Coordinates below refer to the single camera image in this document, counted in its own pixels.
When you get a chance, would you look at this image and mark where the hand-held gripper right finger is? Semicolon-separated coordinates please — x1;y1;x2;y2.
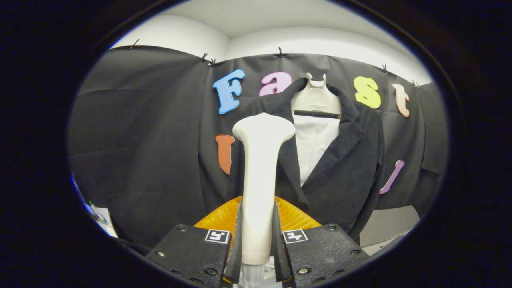
273;196;370;288

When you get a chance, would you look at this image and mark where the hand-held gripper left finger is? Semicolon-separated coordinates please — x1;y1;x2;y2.
145;196;243;288

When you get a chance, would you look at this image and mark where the black suit jacket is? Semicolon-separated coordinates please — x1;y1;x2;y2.
226;78;385;244

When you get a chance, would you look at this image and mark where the white garment steamer head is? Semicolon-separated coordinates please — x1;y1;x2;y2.
232;113;296;266

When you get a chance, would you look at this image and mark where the grey cabinet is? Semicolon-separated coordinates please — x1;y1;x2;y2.
359;205;420;256

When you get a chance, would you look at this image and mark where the white blue paper sheet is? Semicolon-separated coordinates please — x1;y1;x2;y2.
72;174;118;238

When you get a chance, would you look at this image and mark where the black backdrop cloth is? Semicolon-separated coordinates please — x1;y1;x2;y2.
68;45;448;248

